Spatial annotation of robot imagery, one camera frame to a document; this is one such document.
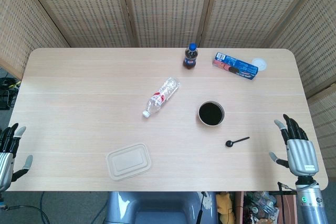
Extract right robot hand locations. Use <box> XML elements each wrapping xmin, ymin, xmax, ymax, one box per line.
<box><xmin>269</xmin><ymin>113</ymin><xmax>320</xmax><ymax>177</ymax></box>

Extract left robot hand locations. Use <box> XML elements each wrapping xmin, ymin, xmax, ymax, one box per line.
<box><xmin>0</xmin><ymin>123</ymin><xmax>34</xmax><ymax>192</ymax></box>

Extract black plastic spoon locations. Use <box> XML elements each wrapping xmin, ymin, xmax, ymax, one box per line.
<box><xmin>225</xmin><ymin>136</ymin><xmax>250</xmax><ymax>148</ymax></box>

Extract white bowl with dark interior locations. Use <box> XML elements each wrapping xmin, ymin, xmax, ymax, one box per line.
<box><xmin>197</xmin><ymin>100</ymin><xmax>225</xmax><ymax>127</ymax></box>

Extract woven bamboo screen panel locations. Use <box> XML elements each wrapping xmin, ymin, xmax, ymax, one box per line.
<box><xmin>0</xmin><ymin>0</ymin><xmax>70</xmax><ymax>80</ymax></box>
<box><xmin>201</xmin><ymin>0</ymin><xmax>329</xmax><ymax>49</ymax></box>
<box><xmin>119</xmin><ymin>0</ymin><xmax>218</xmax><ymax>49</ymax></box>
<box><xmin>269</xmin><ymin>0</ymin><xmax>336</xmax><ymax>99</ymax></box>
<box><xmin>19</xmin><ymin>0</ymin><xmax>139</xmax><ymax>49</ymax></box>
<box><xmin>307</xmin><ymin>83</ymin><xmax>336</xmax><ymax>162</ymax></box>

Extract brown crate of clutter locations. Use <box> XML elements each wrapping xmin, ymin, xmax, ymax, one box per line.
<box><xmin>235</xmin><ymin>191</ymin><xmax>299</xmax><ymax>224</ymax></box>

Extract yellow plush toy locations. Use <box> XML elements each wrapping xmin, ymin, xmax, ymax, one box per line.
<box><xmin>216</xmin><ymin>191</ymin><xmax>236</xmax><ymax>224</ymax></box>

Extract white round table grommet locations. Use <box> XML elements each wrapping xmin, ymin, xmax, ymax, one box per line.
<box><xmin>251</xmin><ymin>57</ymin><xmax>268</xmax><ymax>72</ymax></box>

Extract blue cookie box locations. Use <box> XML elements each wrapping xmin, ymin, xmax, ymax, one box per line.
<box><xmin>212</xmin><ymin>51</ymin><xmax>259</xmax><ymax>82</ymax></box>

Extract beige pulp food container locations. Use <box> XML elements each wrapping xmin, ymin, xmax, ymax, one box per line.
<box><xmin>105</xmin><ymin>143</ymin><xmax>153</xmax><ymax>182</ymax></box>

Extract cola bottle with blue cap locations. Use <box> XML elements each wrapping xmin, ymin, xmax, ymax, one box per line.
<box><xmin>183</xmin><ymin>43</ymin><xmax>198</xmax><ymax>70</ymax></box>

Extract clear plastic water bottle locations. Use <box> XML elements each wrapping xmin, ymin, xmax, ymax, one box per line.
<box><xmin>142</xmin><ymin>76</ymin><xmax>182</xmax><ymax>119</ymax></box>

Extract grey robot torso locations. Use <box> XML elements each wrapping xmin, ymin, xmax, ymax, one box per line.
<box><xmin>106</xmin><ymin>191</ymin><xmax>219</xmax><ymax>224</ymax></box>

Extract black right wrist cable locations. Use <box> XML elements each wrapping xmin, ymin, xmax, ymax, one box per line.
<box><xmin>277</xmin><ymin>181</ymin><xmax>299</xmax><ymax>191</ymax></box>

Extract black floor cable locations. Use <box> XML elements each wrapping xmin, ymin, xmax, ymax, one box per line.
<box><xmin>0</xmin><ymin>199</ymin><xmax>50</xmax><ymax>224</ymax></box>

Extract blue floor cable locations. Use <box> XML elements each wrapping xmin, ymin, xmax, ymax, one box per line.
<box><xmin>38</xmin><ymin>191</ymin><xmax>45</xmax><ymax>224</ymax></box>

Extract black equipment with cables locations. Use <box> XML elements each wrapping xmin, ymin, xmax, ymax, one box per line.
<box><xmin>0</xmin><ymin>77</ymin><xmax>22</xmax><ymax>109</ymax></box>

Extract white bracket with black rod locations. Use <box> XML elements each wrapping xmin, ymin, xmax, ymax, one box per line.
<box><xmin>196</xmin><ymin>191</ymin><xmax>212</xmax><ymax>224</ymax></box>

